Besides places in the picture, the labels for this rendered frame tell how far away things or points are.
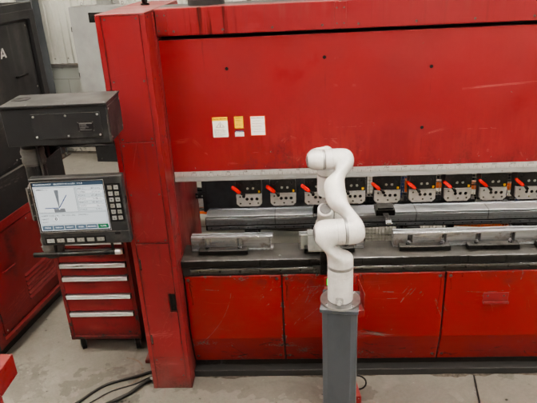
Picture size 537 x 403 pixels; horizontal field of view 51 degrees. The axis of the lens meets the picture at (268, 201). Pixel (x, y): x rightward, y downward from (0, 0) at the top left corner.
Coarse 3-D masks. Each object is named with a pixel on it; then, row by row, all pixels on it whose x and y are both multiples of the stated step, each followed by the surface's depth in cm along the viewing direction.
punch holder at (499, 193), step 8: (480, 176) 321; (488, 176) 320; (496, 176) 320; (504, 176) 320; (480, 184) 322; (488, 184) 322; (496, 184) 321; (480, 192) 323; (488, 192) 323; (496, 192) 324; (504, 192) 323
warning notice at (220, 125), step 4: (212, 120) 313; (216, 120) 313; (220, 120) 313; (224, 120) 313; (216, 124) 314; (220, 124) 314; (224, 124) 314; (216, 128) 315; (220, 128) 315; (224, 128) 315; (216, 132) 316; (220, 132) 316; (224, 132) 316; (228, 132) 316; (216, 136) 317; (220, 136) 317; (224, 136) 317; (228, 136) 317
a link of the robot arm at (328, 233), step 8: (320, 224) 251; (328, 224) 251; (336, 224) 251; (344, 224) 250; (312, 232) 255; (320, 232) 250; (328, 232) 249; (336, 232) 249; (344, 232) 249; (320, 240) 250; (328, 240) 250; (336, 240) 250; (344, 240) 250; (328, 248) 252; (336, 248) 258; (328, 256) 255; (336, 256) 254; (344, 256) 256; (352, 256) 259; (328, 264) 259; (336, 264) 256; (344, 264) 255; (352, 264) 259; (336, 272) 257; (344, 272) 257
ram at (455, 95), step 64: (192, 64) 302; (256, 64) 300; (320, 64) 299; (384, 64) 298; (448, 64) 296; (512, 64) 295; (192, 128) 316; (320, 128) 313; (384, 128) 311; (448, 128) 310; (512, 128) 308
